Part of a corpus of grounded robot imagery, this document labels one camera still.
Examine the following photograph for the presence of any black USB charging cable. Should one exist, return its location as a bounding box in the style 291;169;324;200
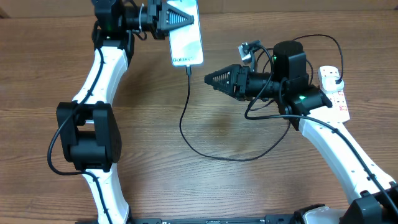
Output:
178;34;345;162

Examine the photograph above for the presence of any white power strip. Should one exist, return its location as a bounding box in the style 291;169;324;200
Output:
318;65;350;123

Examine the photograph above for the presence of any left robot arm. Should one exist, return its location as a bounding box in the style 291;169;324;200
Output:
53;0;198;223

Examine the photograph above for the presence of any white charger plug adapter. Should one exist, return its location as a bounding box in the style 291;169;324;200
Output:
320;77;345;94

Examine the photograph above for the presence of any Samsung Galaxy smartphone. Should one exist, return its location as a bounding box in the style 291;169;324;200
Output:
167;0;203;67

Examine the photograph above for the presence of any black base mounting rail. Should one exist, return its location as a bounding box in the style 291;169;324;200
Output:
74;213;352;224

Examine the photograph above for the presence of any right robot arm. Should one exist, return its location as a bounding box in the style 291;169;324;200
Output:
204;40;397;223

